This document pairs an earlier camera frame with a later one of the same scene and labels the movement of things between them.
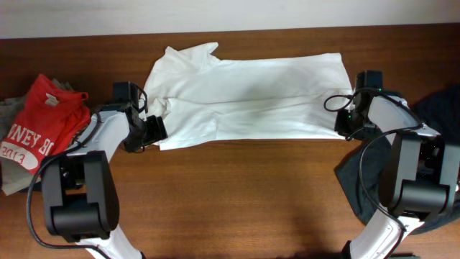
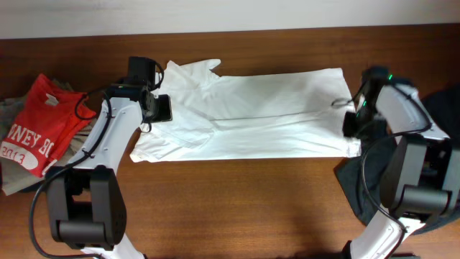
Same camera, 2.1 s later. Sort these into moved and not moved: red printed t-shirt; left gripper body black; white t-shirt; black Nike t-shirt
Moved: left gripper body black; white t-shirt
Not moved: red printed t-shirt; black Nike t-shirt
